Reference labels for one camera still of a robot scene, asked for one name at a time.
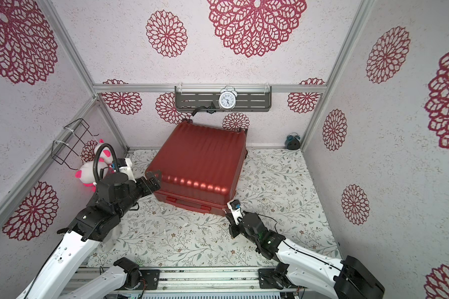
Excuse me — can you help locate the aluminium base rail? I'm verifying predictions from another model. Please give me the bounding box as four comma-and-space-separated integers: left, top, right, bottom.
79, 267, 292, 294

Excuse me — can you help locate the small teal black device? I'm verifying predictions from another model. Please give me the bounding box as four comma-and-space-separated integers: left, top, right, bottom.
284, 132, 301, 150

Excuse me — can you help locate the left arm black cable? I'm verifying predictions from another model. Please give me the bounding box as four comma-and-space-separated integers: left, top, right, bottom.
92, 143, 120, 184

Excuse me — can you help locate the grey metal wall shelf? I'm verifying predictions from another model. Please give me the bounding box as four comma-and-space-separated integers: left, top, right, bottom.
175, 85, 272, 115

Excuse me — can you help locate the floral patterned table mat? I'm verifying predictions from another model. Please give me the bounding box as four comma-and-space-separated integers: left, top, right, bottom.
87, 149, 340, 267

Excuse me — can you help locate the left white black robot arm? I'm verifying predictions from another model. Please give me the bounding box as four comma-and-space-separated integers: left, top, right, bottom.
19, 168, 162, 299

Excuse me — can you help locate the black wire wall basket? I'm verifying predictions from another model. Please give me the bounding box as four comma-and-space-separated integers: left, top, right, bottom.
50, 118, 100, 171

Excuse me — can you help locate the white alarm clock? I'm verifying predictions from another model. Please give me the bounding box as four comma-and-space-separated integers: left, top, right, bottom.
218, 87, 238, 110

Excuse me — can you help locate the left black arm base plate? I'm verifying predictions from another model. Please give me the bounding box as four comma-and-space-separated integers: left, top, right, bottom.
117, 269, 161, 291

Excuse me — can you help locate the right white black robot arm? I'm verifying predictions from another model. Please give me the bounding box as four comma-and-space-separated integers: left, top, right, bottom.
225, 210, 385, 299

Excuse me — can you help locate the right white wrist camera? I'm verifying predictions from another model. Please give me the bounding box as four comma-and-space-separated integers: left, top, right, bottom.
226, 199, 244, 225

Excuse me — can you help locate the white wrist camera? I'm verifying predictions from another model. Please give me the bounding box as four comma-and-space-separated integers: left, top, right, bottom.
226, 199, 244, 225
115, 158, 136, 181

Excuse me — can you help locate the white pink plush toy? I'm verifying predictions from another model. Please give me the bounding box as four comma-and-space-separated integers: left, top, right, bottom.
94, 139, 113, 165
75, 158, 109, 192

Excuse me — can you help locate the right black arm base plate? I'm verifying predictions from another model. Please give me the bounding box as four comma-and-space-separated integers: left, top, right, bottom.
258, 268, 299, 290

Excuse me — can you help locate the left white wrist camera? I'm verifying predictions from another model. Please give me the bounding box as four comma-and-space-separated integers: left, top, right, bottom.
115, 158, 136, 181

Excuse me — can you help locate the black strap on shelf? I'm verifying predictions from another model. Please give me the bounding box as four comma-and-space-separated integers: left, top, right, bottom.
191, 100, 218, 117

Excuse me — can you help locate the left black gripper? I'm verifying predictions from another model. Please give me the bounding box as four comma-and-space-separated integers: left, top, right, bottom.
116, 169, 162, 219

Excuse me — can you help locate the lower white pink plush toy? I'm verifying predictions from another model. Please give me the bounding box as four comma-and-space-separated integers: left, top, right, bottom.
75, 158, 109, 192

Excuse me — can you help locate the upper white pink plush toy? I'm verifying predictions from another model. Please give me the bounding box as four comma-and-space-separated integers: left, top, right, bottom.
94, 139, 113, 165

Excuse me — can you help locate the red hard-shell suitcase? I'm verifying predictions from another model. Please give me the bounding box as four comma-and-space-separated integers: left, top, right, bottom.
147, 121, 248, 216

